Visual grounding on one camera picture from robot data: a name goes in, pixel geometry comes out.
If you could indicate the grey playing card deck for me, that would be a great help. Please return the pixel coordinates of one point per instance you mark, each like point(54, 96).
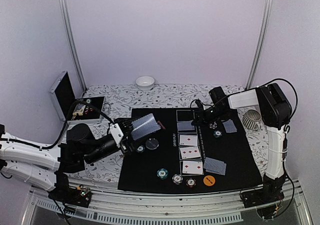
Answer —
point(144, 126)

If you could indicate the card box in case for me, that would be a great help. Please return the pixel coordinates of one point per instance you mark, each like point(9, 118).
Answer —
point(79, 110)

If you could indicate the aluminium poker case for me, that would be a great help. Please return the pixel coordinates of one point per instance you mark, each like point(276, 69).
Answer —
point(62, 97)

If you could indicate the face-up diamond card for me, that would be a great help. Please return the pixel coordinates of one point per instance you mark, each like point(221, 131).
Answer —
point(188, 140)
point(189, 152)
point(192, 167)

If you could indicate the black poker play mat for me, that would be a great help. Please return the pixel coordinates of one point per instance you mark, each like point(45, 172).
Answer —
point(139, 170)

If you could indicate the aluminium frame post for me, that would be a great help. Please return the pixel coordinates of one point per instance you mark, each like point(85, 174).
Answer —
point(71, 43)
point(260, 43)

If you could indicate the left aluminium frame post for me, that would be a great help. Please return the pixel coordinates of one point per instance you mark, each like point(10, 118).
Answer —
point(71, 43)

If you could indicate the right aluminium frame post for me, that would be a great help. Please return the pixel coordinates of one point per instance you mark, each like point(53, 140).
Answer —
point(260, 43)

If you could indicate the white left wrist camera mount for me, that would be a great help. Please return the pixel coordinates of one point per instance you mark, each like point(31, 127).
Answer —
point(116, 133)

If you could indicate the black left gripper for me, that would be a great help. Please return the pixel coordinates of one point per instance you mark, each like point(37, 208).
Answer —
point(124, 146)

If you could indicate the white ceramic bowl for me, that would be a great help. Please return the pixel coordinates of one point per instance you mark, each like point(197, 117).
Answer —
point(145, 83)

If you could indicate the front aluminium rail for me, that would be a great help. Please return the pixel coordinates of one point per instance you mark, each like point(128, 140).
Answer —
point(110, 206)

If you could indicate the orange big blind button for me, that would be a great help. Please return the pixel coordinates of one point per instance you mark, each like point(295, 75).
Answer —
point(209, 180)

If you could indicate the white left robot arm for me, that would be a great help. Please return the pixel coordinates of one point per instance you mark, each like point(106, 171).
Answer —
point(46, 166)

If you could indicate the blue peach poker chip stack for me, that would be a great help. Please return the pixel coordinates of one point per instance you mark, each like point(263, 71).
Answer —
point(177, 179)

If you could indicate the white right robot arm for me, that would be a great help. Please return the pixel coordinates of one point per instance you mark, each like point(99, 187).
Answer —
point(275, 113)

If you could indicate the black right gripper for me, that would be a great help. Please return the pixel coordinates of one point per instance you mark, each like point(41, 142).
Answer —
point(202, 118)

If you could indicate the dealt playing card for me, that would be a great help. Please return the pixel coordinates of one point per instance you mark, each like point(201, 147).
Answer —
point(214, 166)
point(229, 126)

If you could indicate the black triangular marker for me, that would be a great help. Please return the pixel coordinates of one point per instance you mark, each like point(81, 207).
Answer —
point(161, 125)

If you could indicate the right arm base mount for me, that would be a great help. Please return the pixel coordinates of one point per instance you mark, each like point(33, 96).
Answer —
point(258, 197)

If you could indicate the green chips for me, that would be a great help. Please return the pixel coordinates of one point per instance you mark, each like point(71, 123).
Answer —
point(140, 149)
point(217, 133)
point(162, 173)

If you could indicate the black dealer button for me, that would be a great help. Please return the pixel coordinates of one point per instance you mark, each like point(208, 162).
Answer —
point(151, 144)

